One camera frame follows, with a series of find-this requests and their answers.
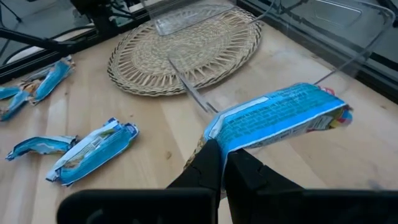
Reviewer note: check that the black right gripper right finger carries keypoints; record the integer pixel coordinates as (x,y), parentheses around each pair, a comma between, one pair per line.
(248,186)

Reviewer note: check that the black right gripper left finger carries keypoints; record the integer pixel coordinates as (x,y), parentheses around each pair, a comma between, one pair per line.
(199,174)

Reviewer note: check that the blue white granola bar wrapper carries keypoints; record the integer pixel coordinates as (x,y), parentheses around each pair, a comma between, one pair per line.
(84,144)
(102,158)
(40,145)

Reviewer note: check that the round woven straw placemat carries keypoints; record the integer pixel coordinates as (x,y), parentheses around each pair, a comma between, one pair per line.
(149,62)

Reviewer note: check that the clear plastic bin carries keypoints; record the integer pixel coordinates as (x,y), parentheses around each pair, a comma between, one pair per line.
(280,46)
(186,18)

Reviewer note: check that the black aluminium table frame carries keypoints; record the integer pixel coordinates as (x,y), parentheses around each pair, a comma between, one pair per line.
(382,82)

